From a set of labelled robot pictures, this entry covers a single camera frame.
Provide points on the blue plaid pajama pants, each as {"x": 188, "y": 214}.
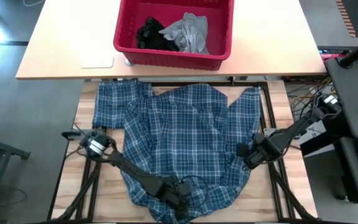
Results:
{"x": 113, "y": 102}

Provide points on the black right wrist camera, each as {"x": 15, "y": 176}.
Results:
{"x": 242, "y": 150}

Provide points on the black aluminium table frame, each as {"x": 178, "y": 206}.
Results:
{"x": 272, "y": 186}

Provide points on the black side desk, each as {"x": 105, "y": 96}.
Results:
{"x": 356, "y": 93}

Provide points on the light wooden desk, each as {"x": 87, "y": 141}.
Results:
{"x": 275, "y": 37}

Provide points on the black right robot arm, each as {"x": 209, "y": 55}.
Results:
{"x": 303, "y": 127}

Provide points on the white cardboard box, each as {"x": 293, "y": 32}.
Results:
{"x": 317, "y": 133}

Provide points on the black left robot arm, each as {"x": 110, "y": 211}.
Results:
{"x": 129, "y": 169}

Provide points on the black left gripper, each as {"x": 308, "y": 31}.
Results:
{"x": 168, "y": 191}

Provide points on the red electronic device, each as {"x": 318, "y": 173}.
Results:
{"x": 329, "y": 56}

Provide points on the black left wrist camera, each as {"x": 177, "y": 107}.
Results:
{"x": 185, "y": 188}

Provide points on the red plastic laundry bin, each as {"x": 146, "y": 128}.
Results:
{"x": 172, "y": 59}

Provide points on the small black bar-shaped object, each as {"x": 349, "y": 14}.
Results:
{"x": 70, "y": 135}

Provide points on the grey crumpled garment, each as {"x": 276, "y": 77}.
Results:
{"x": 188, "y": 34}

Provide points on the black crumpled garment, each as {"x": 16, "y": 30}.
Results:
{"x": 151, "y": 35}

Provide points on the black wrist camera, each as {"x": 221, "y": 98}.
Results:
{"x": 185, "y": 188}
{"x": 242, "y": 150}

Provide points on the small grey round object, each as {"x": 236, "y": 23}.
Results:
{"x": 129, "y": 62}

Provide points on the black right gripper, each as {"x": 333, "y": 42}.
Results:
{"x": 264, "y": 149}

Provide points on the blue plaid garment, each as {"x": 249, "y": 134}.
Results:
{"x": 191, "y": 140}

